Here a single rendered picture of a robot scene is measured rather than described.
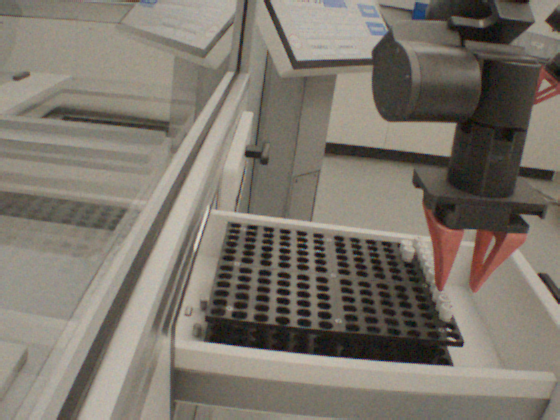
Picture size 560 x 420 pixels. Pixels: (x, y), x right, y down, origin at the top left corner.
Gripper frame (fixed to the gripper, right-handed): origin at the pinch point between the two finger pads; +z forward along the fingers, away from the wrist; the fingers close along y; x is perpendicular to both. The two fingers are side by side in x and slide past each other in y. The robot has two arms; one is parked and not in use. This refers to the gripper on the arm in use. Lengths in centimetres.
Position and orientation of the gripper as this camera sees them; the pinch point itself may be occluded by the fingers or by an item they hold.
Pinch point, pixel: (457, 280)
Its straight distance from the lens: 48.8
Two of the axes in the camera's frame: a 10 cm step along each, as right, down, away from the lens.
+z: -0.7, 9.1, 4.1
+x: -0.2, 4.1, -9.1
